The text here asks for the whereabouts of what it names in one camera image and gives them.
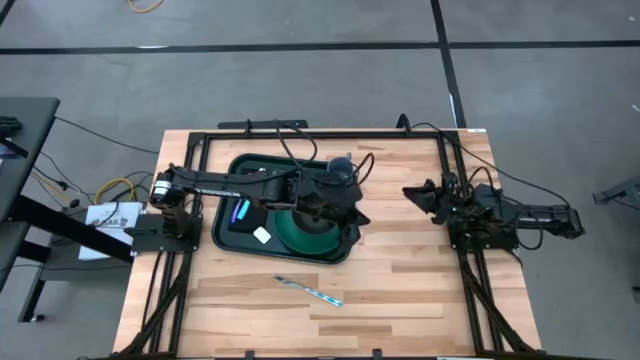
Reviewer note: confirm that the black desk device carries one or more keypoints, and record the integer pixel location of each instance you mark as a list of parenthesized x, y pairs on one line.
[(10, 132)]

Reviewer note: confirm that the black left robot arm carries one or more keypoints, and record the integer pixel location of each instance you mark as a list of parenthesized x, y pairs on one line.
[(225, 187)]

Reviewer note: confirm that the black aluminium table frame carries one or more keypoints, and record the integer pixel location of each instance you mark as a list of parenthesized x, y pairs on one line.
[(350, 135)]

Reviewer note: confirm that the dark green plastic tray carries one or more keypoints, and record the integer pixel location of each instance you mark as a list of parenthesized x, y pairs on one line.
[(240, 250)]

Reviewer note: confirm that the black desk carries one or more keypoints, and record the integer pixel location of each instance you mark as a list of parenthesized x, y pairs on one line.
[(25, 130)]

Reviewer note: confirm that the black mounting bar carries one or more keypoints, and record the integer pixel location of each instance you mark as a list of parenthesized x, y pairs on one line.
[(270, 124)]

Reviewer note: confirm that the black floor tape strip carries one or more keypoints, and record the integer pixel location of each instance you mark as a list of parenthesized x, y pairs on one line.
[(250, 48), (447, 65)]

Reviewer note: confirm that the green round plate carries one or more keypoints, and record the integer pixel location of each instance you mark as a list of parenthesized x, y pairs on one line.
[(305, 242)]

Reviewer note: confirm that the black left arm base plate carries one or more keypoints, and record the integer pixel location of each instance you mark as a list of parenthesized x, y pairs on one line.
[(150, 240)]

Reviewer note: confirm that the small white square packet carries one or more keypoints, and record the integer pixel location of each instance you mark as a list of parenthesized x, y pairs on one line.
[(262, 235)]

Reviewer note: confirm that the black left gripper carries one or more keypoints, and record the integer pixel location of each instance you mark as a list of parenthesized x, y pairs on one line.
[(325, 197)]

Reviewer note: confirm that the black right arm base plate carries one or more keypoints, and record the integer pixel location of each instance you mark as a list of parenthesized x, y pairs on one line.
[(505, 245)]

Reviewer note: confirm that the white paper sheet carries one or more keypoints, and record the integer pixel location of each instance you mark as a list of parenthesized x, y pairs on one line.
[(125, 215)]

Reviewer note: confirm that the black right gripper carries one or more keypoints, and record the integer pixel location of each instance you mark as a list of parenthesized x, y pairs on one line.
[(450, 200)]

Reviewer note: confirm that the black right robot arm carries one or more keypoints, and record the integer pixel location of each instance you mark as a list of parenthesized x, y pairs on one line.
[(550, 220)]

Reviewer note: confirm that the grey plastic cup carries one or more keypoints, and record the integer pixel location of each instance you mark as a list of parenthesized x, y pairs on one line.
[(340, 165)]

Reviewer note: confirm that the grey stand foot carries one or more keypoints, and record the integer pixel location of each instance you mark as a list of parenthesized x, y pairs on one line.
[(625, 192)]

